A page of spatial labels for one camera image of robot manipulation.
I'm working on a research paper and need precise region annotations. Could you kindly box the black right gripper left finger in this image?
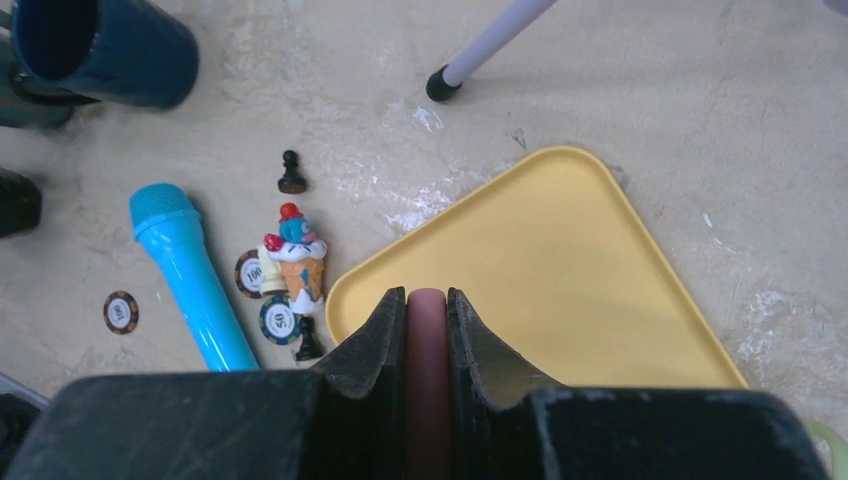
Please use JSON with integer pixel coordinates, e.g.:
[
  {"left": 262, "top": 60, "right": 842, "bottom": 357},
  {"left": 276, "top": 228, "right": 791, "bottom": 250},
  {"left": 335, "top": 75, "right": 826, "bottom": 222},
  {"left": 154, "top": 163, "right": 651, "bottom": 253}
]
[{"left": 6, "top": 287, "right": 406, "bottom": 479}]

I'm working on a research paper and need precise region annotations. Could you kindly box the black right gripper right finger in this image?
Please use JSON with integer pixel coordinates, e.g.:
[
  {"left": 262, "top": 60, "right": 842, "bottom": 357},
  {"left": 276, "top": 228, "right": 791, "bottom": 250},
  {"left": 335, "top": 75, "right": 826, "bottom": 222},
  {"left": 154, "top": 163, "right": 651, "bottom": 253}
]
[{"left": 447, "top": 289, "right": 828, "bottom": 479}]

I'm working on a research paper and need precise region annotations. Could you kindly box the pink ceramic mug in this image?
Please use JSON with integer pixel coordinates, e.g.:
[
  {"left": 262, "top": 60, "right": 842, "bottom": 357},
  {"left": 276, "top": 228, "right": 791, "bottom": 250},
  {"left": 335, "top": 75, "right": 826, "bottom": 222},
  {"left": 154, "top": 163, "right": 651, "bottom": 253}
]
[{"left": 405, "top": 289, "right": 451, "bottom": 479}]

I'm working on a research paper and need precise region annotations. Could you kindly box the dark blue ceramic mug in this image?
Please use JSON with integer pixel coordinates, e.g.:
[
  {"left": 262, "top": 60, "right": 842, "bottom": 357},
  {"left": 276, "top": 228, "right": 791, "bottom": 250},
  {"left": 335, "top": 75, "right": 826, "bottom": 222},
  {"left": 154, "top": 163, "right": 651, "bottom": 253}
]
[{"left": 8, "top": 1, "right": 200, "bottom": 110}]

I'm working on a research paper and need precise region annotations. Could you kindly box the grey ceramic mug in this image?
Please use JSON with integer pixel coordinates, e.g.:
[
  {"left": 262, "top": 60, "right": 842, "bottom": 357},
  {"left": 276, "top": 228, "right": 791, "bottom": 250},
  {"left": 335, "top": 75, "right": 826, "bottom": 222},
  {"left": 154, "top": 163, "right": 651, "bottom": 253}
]
[{"left": 1, "top": 11, "right": 74, "bottom": 129}]

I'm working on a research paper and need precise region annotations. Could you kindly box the green ceramic mug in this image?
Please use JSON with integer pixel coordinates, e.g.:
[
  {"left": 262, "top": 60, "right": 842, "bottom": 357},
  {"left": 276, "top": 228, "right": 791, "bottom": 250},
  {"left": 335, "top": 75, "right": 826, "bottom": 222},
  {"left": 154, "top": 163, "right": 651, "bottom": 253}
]
[{"left": 803, "top": 418, "right": 847, "bottom": 480}]

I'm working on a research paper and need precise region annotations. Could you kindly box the black chess pawn lower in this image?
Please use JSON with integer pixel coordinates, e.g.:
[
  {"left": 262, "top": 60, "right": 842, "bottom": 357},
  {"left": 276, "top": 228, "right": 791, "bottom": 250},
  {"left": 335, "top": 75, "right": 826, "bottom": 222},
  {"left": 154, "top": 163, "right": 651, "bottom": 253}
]
[{"left": 294, "top": 316, "right": 324, "bottom": 362}]

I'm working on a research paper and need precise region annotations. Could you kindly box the black chess pawn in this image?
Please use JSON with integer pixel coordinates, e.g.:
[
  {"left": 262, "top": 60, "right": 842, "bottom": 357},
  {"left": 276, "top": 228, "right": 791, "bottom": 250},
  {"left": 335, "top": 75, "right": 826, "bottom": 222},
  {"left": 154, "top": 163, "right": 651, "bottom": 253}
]
[
  {"left": 277, "top": 150, "right": 308, "bottom": 195},
  {"left": 294, "top": 316, "right": 324, "bottom": 362}
]

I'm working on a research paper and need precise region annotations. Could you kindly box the round token lower right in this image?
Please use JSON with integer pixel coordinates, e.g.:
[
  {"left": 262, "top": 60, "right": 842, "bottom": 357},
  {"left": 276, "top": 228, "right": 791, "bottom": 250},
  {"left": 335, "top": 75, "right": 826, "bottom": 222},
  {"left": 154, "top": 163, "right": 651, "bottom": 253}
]
[{"left": 259, "top": 295, "right": 301, "bottom": 345}]

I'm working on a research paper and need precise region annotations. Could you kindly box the cream chess piece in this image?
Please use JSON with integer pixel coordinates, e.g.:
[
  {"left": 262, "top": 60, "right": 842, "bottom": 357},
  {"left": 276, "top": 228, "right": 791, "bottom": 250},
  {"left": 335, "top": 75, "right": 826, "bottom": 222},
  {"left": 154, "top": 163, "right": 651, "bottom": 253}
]
[{"left": 257, "top": 245, "right": 288, "bottom": 296}]

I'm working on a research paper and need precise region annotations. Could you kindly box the yellow plastic tray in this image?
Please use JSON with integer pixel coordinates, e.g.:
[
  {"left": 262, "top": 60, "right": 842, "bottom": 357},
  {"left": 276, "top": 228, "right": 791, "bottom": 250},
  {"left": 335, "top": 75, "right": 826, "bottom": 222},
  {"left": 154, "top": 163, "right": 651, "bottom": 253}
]
[{"left": 326, "top": 146, "right": 746, "bottom": 389}]

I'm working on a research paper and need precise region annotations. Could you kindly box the round token upper left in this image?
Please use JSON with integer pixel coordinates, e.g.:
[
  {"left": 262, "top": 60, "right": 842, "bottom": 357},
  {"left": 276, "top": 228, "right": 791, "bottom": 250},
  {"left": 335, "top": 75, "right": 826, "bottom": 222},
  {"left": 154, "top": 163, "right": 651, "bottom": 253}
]
[{"left": 234, "top": 249, "right": 263, "bottom": 299}]

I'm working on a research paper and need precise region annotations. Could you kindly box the black chess pawn upper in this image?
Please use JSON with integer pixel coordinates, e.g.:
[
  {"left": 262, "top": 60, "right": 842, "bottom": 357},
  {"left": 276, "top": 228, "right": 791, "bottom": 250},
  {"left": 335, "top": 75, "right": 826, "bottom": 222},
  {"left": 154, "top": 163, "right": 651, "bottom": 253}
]
[{"left": 277, "top": 150, "right": 308, "bottom": 195}]

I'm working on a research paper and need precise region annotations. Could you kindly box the round brown white token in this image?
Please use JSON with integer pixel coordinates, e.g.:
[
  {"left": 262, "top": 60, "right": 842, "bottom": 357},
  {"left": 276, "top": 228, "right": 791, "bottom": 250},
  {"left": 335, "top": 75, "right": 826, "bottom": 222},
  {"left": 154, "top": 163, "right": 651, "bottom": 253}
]
[{"left": 102, "top": 290, "right": 139, "bottom": 335}]

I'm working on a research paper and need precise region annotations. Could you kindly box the blue toy microphone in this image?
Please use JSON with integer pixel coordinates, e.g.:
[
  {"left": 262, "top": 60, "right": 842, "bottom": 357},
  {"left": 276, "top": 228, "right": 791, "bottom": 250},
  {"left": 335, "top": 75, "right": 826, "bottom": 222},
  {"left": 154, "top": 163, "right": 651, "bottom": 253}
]
[{"left": 128, "top": 183, "right": 260, "bottom": 372}]

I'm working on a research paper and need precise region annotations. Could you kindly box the lilac tripod stand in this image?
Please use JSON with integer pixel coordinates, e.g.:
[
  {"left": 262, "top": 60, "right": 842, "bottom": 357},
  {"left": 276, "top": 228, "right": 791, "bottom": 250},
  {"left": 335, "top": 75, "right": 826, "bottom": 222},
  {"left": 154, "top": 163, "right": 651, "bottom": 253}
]
[{"left": 426, "top": 0, "right": 556, "bottom": 103}]

